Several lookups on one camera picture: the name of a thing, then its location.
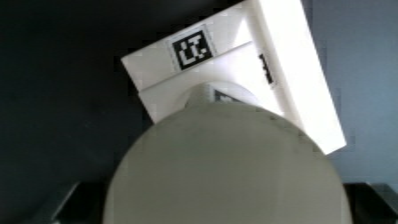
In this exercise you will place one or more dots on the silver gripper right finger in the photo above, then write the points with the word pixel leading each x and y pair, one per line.
pixel 373 203

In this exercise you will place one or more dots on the white lamp base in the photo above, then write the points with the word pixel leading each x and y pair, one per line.
pixel 208 54

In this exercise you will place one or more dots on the white L-shaped fence wall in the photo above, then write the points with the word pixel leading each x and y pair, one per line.
pixel 290 57

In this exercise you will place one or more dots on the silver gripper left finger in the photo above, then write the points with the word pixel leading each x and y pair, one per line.
pixel 73 206

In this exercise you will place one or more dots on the white lamp bulb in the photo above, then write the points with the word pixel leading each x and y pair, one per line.
pixel 224 168

